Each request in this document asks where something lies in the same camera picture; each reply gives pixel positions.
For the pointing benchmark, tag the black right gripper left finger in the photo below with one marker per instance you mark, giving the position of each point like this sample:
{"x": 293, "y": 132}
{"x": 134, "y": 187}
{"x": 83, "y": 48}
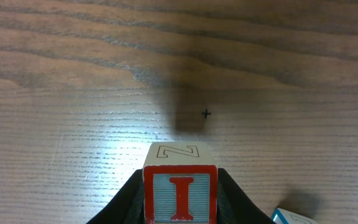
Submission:
{"x": 127, "y": 206}

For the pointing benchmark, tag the white block blue edge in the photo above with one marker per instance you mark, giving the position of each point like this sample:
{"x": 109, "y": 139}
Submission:
{"x": 281, "y": 216}

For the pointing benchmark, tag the red letter I block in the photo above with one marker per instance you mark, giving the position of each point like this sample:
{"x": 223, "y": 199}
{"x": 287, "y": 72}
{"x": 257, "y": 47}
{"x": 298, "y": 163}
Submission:
{"x": 180, "y": 183}

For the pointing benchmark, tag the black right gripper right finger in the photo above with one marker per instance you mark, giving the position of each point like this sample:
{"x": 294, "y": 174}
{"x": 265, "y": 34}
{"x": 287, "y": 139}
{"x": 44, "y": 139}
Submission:
{"x": 234, "y": 206}

